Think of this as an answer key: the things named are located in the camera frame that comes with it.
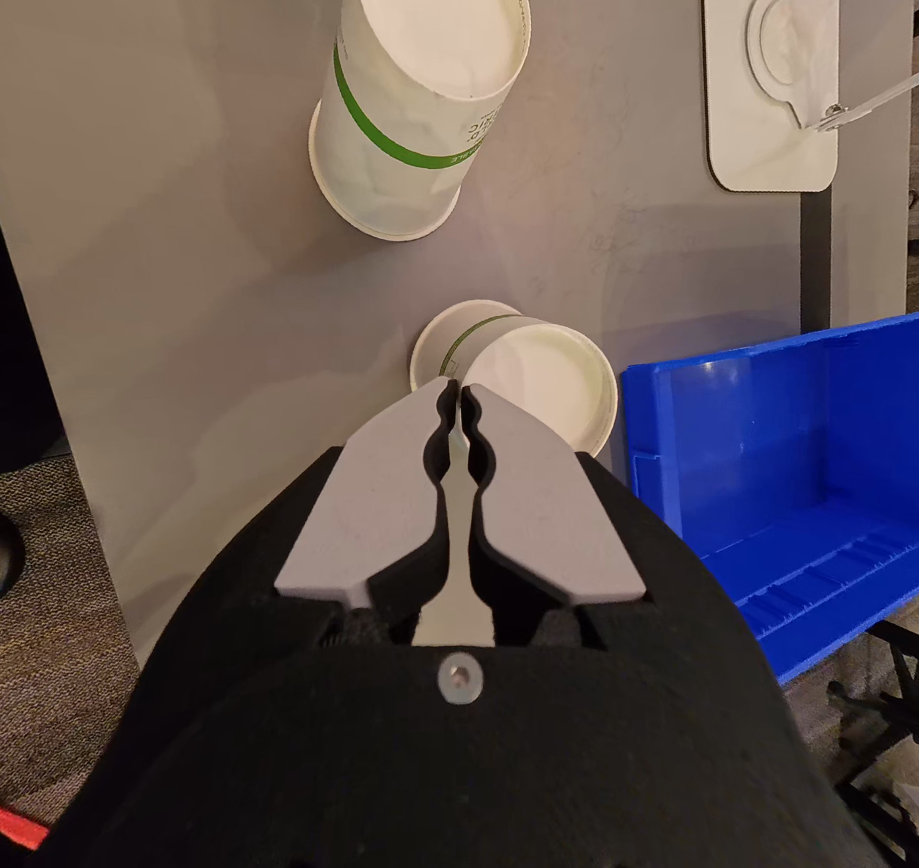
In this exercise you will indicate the grey desk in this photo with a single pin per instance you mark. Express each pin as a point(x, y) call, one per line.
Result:
point(215, 308)

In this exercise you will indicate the white paper cup green band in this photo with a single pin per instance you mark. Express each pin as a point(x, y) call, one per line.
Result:
point(402, 92)
point(545, 379)

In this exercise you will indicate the wide blue plastic bin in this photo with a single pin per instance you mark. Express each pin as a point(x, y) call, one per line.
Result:
point(790, 451)

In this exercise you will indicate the white wooden document stand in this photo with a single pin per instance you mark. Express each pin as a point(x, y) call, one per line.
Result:
point(732, 92)

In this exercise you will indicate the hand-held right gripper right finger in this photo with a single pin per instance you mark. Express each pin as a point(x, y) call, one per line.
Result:
point(553, 523)

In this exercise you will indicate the black table leg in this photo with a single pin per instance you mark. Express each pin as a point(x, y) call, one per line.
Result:
point(904, 649)

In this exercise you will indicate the black chair caster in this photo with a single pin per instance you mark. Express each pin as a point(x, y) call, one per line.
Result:
point(8, 552)

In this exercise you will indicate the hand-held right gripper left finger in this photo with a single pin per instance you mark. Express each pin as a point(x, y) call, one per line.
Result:
point(359, 516)

